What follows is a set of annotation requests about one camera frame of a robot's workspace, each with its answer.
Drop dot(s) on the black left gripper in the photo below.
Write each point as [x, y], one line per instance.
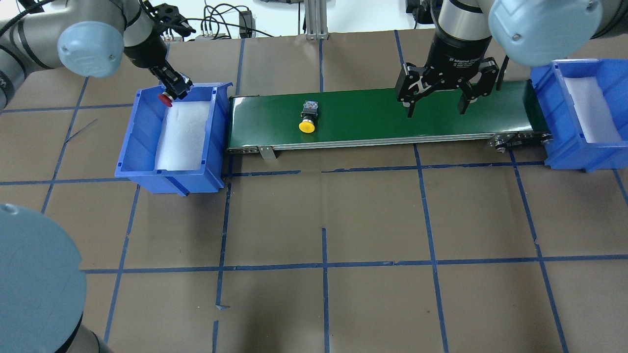
[146, 52]

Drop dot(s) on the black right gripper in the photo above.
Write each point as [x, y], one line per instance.
[454, 60]

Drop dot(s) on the red push button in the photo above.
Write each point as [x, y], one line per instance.
[166, 99]

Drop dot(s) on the yellow push button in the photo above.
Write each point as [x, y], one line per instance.
[309, 117]

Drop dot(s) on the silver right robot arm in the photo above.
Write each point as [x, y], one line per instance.
[531, 33]

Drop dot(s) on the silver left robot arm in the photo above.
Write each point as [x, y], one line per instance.
[90, 38]

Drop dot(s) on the white foam pad left bin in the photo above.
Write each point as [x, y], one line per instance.
[181, 142]

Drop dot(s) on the white foam pad bin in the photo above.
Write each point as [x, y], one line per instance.
[181, 142]
[592, 111]

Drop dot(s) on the blue left storage bin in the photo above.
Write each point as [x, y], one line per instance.
[137, 157]

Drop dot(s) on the blue storage bin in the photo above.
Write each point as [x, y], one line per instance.
[569, 150]
[137, 157]

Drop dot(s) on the green conveyor belt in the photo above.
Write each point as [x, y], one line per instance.
[508, 118]

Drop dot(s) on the blue right storage bin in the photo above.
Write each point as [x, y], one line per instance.
[569, 150]

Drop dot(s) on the white foam pad right bin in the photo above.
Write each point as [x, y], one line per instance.
[592, 111]

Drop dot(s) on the aluminium frame post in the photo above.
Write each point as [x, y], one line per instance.
[316, 27]

